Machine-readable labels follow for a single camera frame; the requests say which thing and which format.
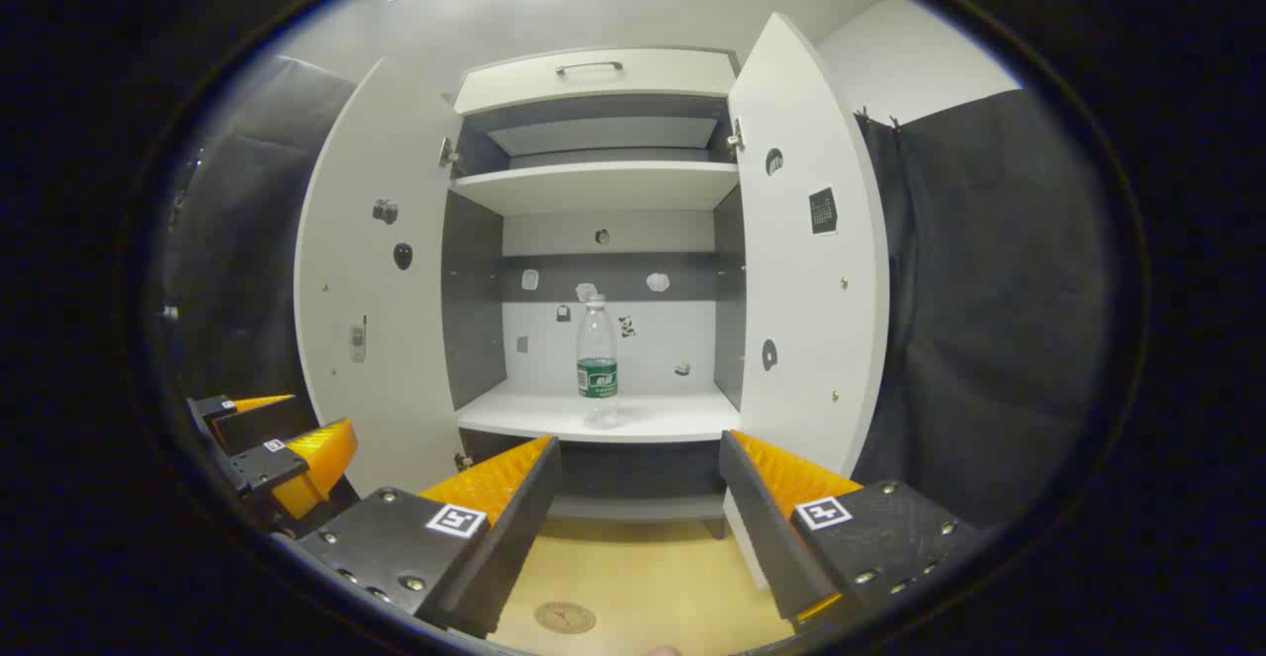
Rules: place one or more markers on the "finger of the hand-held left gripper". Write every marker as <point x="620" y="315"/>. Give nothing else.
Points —
<point x="262" y="426"/>
<point x="265" y="466"/>

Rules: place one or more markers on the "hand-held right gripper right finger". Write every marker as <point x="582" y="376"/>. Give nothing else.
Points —
<point x="767" y="527"/>

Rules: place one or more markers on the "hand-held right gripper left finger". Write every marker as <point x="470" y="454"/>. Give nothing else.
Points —
<point x="514" y="527"/>

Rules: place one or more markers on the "white cabinet door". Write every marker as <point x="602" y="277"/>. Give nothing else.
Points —
<point x="381" y="270"/>
<point x="811" y="300"/>

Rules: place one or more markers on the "clear plastic bottle green label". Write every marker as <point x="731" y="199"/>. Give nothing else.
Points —
<point x="597" y="349"/>

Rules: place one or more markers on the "white and grey cabinet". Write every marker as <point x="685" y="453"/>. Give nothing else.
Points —
<point x="603" y="186"/>

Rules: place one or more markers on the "white cabinet drawer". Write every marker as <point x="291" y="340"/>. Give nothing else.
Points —
<point x="593" y="87"/>

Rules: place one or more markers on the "black backdrop cloth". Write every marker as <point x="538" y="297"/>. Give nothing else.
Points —
<point x="989" y="320"/>
<point x="247" y="240"/>

